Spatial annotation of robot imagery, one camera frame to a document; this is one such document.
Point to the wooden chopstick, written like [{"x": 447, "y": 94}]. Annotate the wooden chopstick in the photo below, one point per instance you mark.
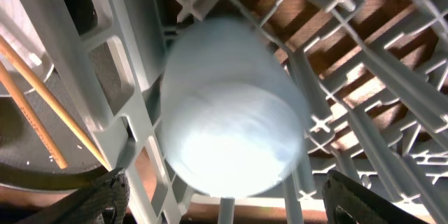
[
  {"x": 50, "y": 99},
  {"x": 32, "y": 118}
]

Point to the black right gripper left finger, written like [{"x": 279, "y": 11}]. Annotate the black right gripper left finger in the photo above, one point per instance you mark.
[{"x": 108, "y": 193}]

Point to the blue cup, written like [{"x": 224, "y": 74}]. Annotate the blue cup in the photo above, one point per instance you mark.
[{"x": 233, "y": 121}]

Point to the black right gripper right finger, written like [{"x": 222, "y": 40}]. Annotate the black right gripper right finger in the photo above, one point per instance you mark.
[{"x": 347, "y": 201}]

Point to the grey dishwasher rack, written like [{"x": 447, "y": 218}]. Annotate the grey dishwasher rack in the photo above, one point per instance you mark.
[{"x": 378, "y": 71}]

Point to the round black tray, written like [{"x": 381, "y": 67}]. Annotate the round black tray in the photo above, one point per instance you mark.
[{"x": 26, "y": 164}]

